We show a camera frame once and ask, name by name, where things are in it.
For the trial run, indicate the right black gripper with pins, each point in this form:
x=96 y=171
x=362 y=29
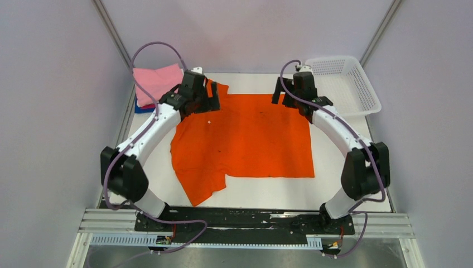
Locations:
x=276 y=95

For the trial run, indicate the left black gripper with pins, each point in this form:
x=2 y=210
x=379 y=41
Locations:
x=210 y=103

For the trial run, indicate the orange t shirt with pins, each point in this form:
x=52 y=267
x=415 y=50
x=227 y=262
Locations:
x=248 y=137

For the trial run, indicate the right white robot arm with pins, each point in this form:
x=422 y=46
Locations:
x=365 y=174

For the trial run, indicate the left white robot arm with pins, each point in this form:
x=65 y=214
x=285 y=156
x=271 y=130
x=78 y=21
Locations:
x=122 y=167

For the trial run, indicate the folded pink t shirt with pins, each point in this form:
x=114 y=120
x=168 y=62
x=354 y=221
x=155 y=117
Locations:
x=156 y=82

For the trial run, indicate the folded magenta t shirt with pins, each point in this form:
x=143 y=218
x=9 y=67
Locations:
x=146 y=106

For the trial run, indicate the white plastic basket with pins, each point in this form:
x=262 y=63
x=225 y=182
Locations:
x=343 y=80

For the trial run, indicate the folded blue t shirt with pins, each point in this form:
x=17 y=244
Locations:
x=140 y=110

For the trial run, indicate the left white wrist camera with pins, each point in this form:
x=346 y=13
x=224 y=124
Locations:
x=198 y=70

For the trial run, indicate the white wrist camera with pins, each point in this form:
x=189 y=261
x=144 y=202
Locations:
x=303 y=68
x=198 y=70

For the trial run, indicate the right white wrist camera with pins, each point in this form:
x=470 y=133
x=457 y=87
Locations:
x=303 y=68

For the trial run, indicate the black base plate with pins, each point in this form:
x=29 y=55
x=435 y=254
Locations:
x=240 y=225

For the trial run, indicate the aluminium frame rail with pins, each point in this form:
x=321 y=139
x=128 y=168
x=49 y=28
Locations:
x=380 y=225

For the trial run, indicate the white slotted cable duct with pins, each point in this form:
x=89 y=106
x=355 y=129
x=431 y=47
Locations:
x=148 y=240

